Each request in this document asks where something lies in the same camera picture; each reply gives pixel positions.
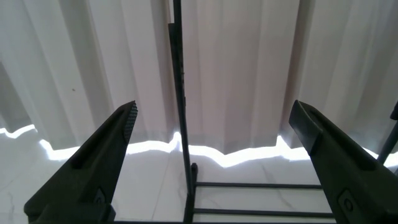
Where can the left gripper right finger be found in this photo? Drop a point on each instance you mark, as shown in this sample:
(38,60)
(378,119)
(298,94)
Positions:
(351,174)

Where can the black clothes rack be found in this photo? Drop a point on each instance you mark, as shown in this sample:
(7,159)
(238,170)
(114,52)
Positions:
(180,93)

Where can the white curtain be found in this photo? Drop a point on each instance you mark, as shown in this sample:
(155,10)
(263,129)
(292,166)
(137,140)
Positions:
(242,77)

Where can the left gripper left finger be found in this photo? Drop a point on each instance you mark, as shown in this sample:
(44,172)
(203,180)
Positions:
(87,174)

